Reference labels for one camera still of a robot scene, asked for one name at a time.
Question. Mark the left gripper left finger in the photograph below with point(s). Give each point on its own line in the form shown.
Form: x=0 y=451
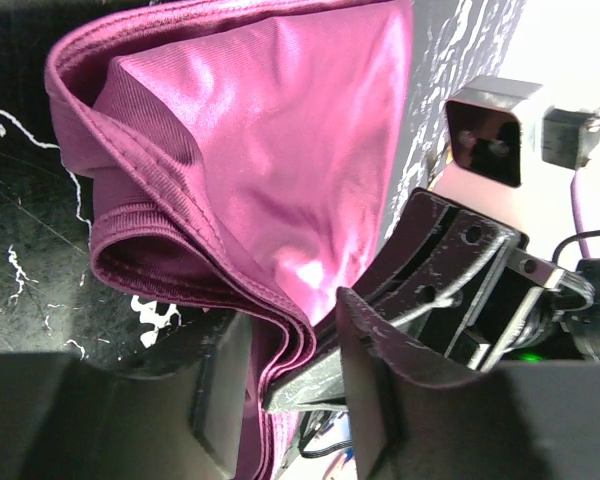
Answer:
x=172 y=412

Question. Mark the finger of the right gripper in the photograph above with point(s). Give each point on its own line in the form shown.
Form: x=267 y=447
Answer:
x=316 y=385

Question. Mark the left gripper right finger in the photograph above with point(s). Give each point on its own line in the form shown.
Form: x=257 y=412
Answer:
x=414 y=414

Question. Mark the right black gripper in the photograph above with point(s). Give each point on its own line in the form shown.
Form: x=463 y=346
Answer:
x=442 y=280

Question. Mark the purple satin napkin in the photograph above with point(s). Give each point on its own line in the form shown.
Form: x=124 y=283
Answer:
x=240 y=154

